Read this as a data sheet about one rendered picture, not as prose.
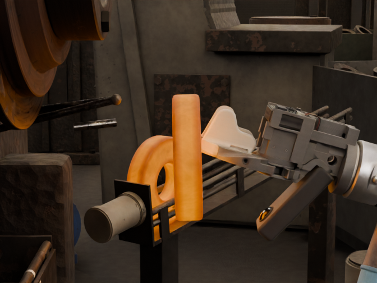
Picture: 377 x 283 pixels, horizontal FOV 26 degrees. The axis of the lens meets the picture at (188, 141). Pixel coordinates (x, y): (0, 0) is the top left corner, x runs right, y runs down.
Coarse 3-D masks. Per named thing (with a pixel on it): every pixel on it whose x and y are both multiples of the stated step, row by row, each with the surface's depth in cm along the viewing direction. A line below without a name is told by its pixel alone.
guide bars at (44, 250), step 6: (42, 246) 102; (48, 246) 103; (42, 252) 100; (48, 252) 102; (36, 258) 97; (42, 258) 98; (30, 264) 95; (36, 264) 95; (42, 264) 101; (36, 270) 94; (24, 276) 91; (30, 276) 91; (24, 282) 89; (30, 282) 91
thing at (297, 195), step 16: (304, 176) 102; (320, 176) 100; (288, 192) 103; (304, 192) 100; (320, 192) 100; (272, 208) 103; (288, 208) 101; (304, 208) 101; (256, 224) 104; (272, 224) 101; (288, 224) 101; (272, 240) 102
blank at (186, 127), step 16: (176, 96) 99; (192, 96) 99; (176, 112) 96; (192, 112) 96; (176, 128) 95; (192, 128) 95; (176, 144) 94; (192, 144) 94; (176, 160) 94; (192, 160) 94; (176, 176) 94; (192, 176) 94; (176, 192) 95; (192, 192) 95; (176, 208) 97; (192, 208) 96
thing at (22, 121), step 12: (0, 72) 76; (0, 84) 76; (0, 96) 76; (12, 96) 81; (0, 108) 77; (12, 108) 81; (24, 108) 87; (36, 108) 94; (0, 120) 80; (12, 120) 81; (24, 120) 87
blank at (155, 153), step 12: (144, 144) 139; (156, 144) 138; (168, 144) 140; (144, 156) 136; (156, 156) 138; (168, 156) 141; (132, 168) 136; (144, 168) 135; (156, 168) 138; (168, 168) 145; (132, 180) 136; (144, 180) 136; (156, 180) 138; (168, 180) 145; (156, 192) 139; (168, 192) 144; (156, 204) 139; (156, 216) 139
